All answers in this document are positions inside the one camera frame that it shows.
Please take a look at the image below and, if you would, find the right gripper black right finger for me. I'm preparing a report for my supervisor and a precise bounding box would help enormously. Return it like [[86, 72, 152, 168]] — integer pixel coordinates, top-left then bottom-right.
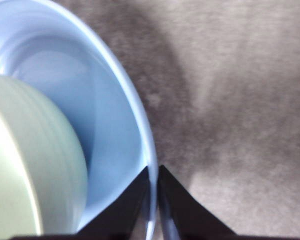
[[157, 164, 238, 237]]

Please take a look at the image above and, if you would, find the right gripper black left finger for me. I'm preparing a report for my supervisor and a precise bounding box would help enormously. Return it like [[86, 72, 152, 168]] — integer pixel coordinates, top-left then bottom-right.
[[76, 165, 151, 237]]

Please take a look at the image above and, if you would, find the blue plate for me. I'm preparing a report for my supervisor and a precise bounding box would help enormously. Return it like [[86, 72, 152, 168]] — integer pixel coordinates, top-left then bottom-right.
[[0, 0, 159, 240]]

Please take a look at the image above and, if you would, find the green bowl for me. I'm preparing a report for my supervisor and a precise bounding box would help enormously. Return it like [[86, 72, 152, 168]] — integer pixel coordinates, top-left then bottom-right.
[[0, 72, 89, 238]]

